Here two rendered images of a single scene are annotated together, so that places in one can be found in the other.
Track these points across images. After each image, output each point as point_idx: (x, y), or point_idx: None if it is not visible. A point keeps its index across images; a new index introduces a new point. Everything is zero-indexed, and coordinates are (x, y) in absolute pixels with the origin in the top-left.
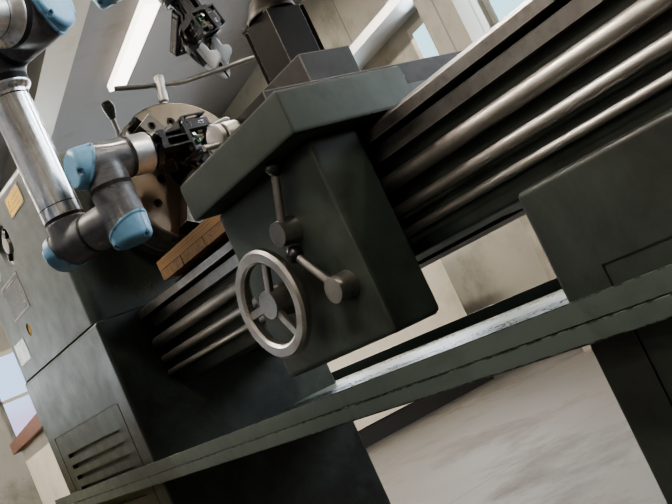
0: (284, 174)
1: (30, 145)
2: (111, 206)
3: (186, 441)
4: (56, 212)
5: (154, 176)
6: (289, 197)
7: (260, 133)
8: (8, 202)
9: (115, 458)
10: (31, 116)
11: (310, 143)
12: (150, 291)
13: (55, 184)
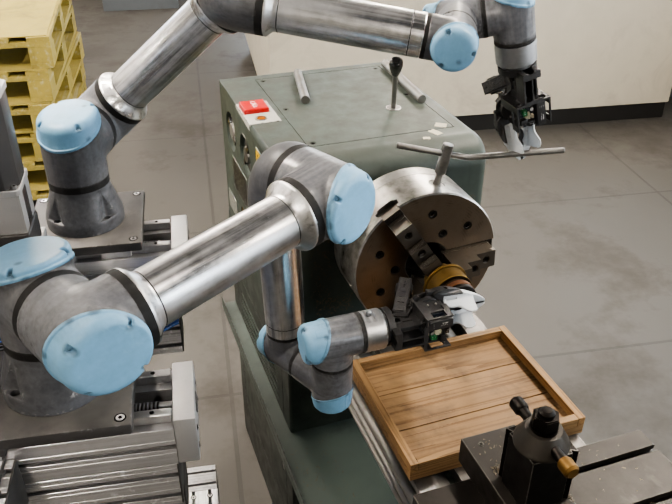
0: None
1: (278, 281)
2: (323, 388)
3: (320, 417)
4: (279, 337)
5: (389, 267)
6: None
7: None
8: (257, 155)
9: (268, 366)
10: (290, 254)
11: None
12: (345, 307)
13: (287, 317)
